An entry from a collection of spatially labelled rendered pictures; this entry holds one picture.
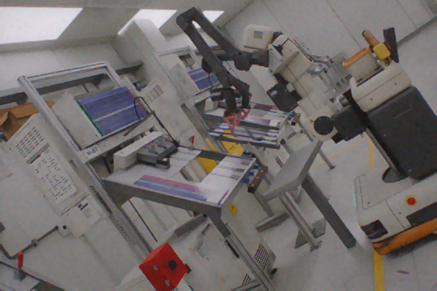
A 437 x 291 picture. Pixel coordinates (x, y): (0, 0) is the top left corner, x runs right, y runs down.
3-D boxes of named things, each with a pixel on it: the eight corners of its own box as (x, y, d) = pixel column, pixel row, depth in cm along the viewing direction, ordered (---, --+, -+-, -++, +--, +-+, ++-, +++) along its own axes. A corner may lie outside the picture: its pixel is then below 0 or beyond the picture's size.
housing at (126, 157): (164, 151, 269) (164, 133, 265) (125, 178, 225) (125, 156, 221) (154, 149, 272) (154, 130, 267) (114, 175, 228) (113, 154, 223)
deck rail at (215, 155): (256, 167, 250) (257, 158, 248) (255, 168, 248) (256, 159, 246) (160, 148, 272) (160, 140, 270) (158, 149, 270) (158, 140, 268)
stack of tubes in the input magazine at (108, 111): (148, 115, 264) (126, 83, 263) (103, 136, 218) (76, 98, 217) (136, 124, 269) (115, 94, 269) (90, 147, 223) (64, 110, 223)
